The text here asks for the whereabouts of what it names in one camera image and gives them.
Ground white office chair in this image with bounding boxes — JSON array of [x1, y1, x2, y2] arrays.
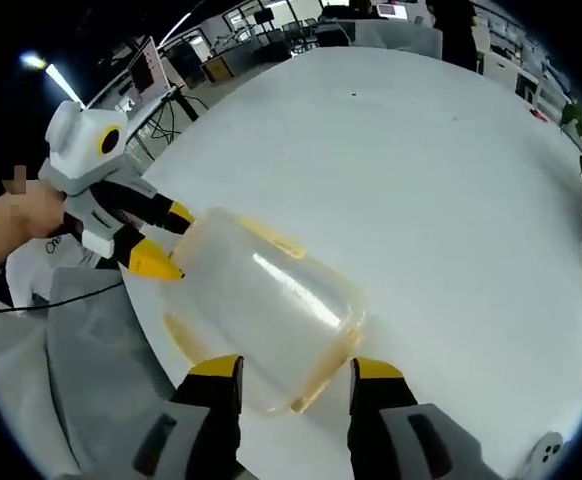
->
[[353, 20, 445, 60]]

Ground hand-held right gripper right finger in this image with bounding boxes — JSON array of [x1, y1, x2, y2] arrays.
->
[[347, 356, 503, 480]]

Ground black laptop stand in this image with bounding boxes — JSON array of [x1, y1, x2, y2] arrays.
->
[[143, 83, 202, 146]]

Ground long ceiling light strip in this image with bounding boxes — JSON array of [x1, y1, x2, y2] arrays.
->
[[44, 63, 83, 109]]

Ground clear plastic box with buckles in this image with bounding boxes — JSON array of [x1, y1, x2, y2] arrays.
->
[[162, 206, 371, 417]]

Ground grey mesh chair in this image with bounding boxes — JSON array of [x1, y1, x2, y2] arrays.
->
[[44, 266, 245, 480]]

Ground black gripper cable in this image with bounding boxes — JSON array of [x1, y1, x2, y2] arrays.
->
[[0, 278, 125, 315]]

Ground white plastic piece with holes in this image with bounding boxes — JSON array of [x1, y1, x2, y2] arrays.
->
[[529, 429, 568, 472]]

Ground open silver laptop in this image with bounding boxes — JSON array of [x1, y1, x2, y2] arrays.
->
[[127, 35, 171, 110]]

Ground white low cabinet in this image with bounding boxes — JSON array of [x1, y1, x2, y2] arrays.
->
[[483, 47, 540, 96]]

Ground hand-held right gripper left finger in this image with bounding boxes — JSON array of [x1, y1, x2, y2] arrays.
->
[[133, 353, 245, 480]]

